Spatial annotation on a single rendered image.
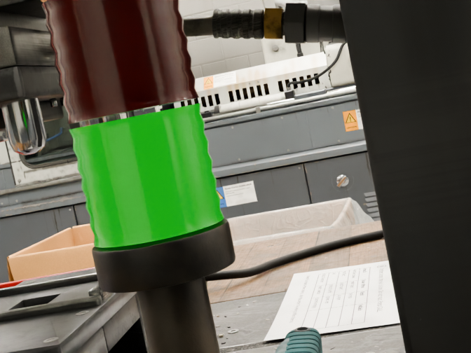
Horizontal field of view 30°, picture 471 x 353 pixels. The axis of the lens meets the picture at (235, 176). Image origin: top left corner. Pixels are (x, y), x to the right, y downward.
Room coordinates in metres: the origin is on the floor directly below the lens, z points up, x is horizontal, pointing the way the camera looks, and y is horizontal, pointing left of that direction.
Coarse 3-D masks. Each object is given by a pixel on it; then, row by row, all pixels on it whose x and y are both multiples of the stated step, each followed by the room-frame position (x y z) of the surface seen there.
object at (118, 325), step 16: (128, 304) 0.53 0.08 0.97; (112, 320) 0.50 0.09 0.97; (128, 320) 0.52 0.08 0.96; (96, 336) 0.47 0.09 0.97; (112, 336) 0.49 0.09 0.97; (128, 336) 0.55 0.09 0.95; (144, 336) 0.55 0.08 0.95; (80, 352) 0.44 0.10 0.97; (96, 352) 0.46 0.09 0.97; (112, 352) 0.55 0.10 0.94; (128, 352) 0.55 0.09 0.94; (144, 352) 0.55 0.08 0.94
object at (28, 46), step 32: (0, 0) 0.48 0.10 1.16; (32, 0) 0.48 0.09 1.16; (0, 32) 0.44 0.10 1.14; (32, 32) 0.47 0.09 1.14; (0, 64) 0.44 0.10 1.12; (32, 64) 0.46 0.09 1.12; (0, 96) 0.44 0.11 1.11; (32, 96) 0.45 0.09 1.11; (0, 128) 0.51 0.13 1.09; (32, 128) 0.46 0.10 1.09
